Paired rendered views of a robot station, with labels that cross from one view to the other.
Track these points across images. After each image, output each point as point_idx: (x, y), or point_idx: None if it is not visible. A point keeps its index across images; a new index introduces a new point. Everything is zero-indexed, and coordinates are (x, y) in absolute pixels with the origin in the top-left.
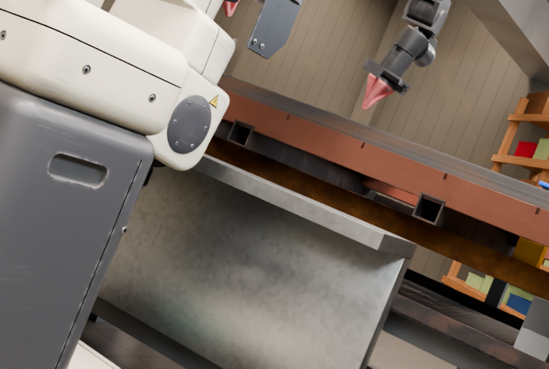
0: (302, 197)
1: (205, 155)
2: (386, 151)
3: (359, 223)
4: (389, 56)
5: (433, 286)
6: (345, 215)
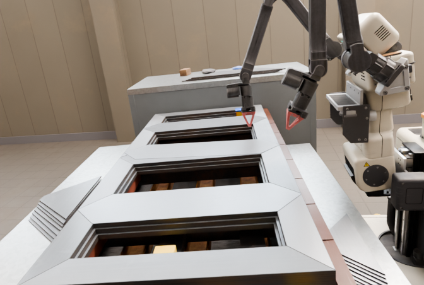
0: (311, 155)
1: (314, 177)
2: (277, 129)
3: (311, 145)
4: (252, 101)
5: (137, 185)
6: (302, 150)
